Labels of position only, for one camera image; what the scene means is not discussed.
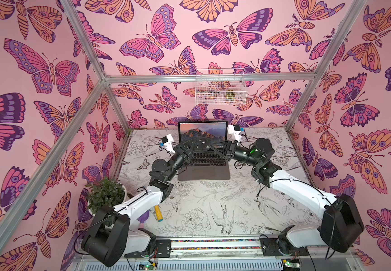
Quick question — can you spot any grey laptop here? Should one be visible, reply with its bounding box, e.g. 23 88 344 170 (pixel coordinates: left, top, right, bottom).
178 121 231 181

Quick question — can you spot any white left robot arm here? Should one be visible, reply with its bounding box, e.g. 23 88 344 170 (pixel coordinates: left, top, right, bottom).
81 137 210 267

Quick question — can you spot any aluminium frame post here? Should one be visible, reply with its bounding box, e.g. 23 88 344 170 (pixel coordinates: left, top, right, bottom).
285 0 367 132
61 1 131 134

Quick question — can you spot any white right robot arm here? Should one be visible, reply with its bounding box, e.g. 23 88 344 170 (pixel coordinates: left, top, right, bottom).
209 138 365 255

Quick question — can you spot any purple garden trowel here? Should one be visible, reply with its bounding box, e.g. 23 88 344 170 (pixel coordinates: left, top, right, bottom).
137 210 150 228

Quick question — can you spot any blue garden hand rake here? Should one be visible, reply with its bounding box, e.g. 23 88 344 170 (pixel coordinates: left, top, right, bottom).
154 205 163 222

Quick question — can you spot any white wire basket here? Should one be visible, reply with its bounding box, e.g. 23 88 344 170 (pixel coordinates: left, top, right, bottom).
194 81 247 106

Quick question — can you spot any green potted plant white pot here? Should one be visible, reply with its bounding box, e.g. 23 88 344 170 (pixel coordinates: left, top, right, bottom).
85 178 127 215

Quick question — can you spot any aluminium frame left diagonal bar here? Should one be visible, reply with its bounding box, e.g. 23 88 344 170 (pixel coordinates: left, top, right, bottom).
0 79 106 254

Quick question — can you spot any aluminium frame post right rear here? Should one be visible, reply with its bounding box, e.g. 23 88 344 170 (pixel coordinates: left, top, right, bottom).
285 0 367 132

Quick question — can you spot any aluminium frame post left rear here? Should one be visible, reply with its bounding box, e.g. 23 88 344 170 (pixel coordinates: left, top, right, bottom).
61 1 131 134

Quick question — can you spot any aluminium frame top rear bar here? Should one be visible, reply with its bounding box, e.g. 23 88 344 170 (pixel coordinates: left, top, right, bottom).
105 72 316 84

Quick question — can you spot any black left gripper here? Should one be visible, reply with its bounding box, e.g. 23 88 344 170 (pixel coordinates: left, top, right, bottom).
164 139 196 185

